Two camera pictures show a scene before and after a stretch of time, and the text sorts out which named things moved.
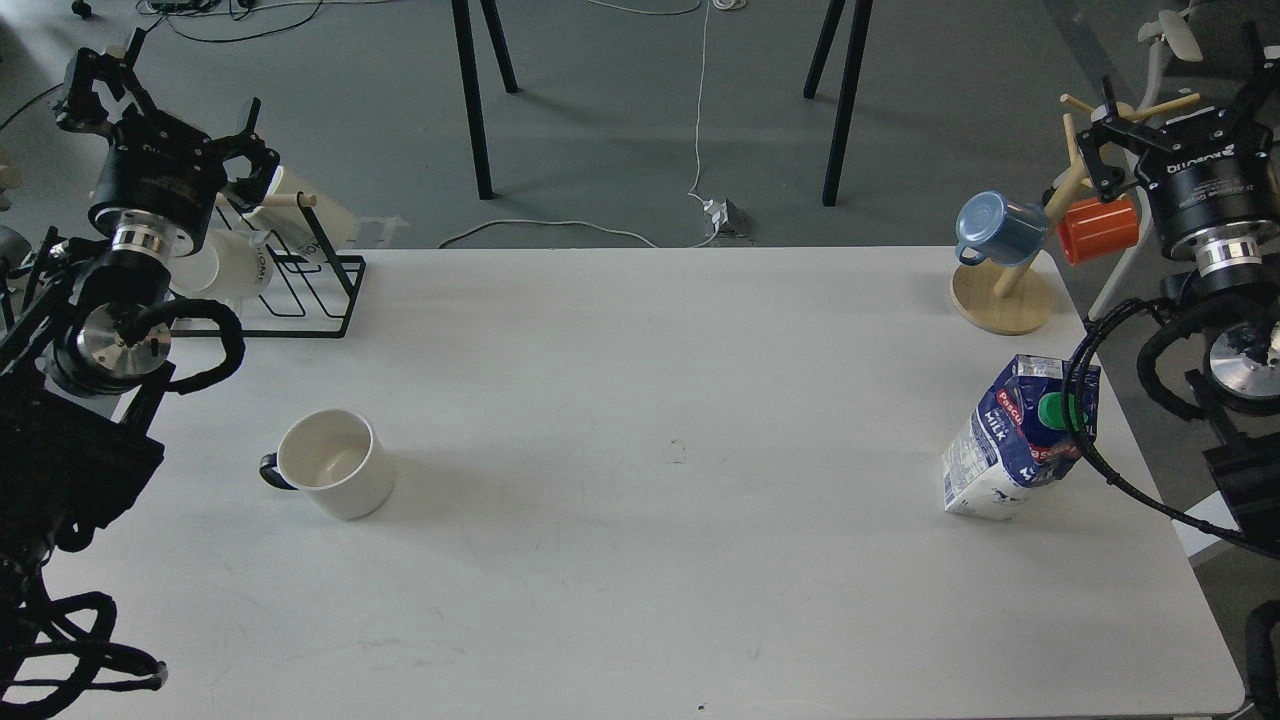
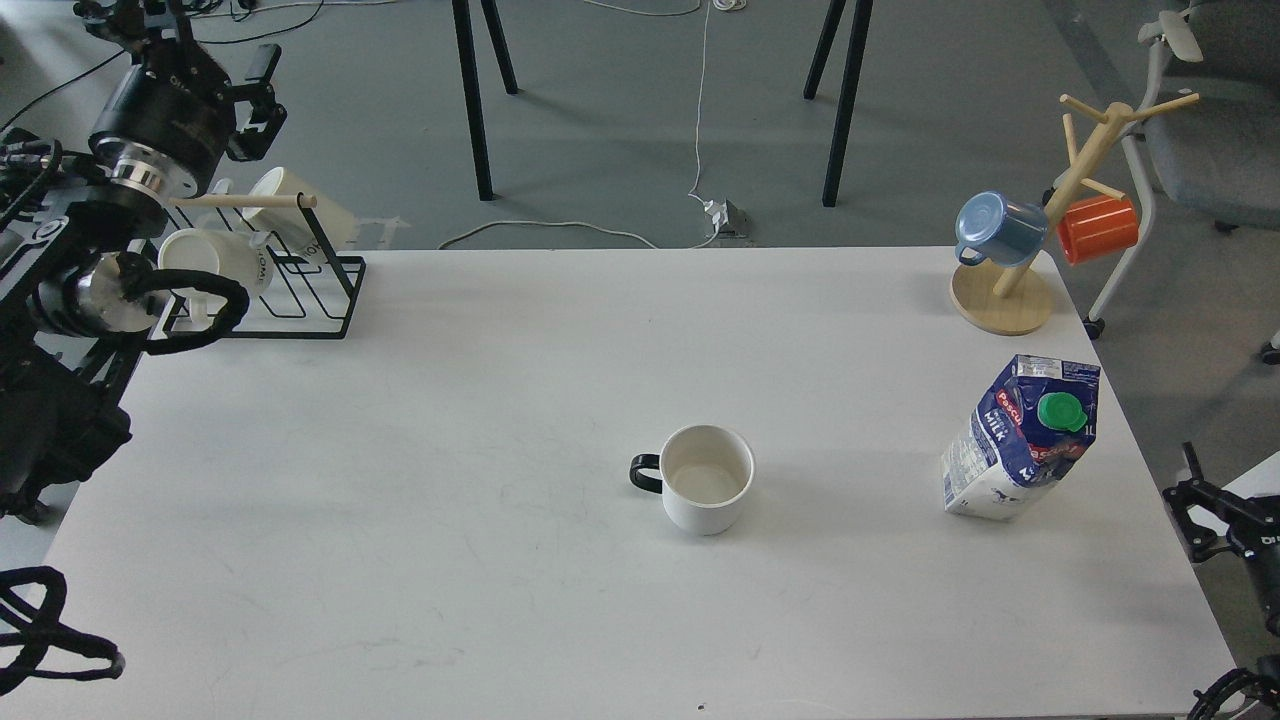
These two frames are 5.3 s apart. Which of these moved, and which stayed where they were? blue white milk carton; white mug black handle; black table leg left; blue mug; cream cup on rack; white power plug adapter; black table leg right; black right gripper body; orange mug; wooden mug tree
Moved: white mug black handle; black right gripper body
Stayed: black table leg left; white power plug adapter; orange mug; black table leg right; wooden mug tree; blue white milk carton; cream cup on rack; blue mug
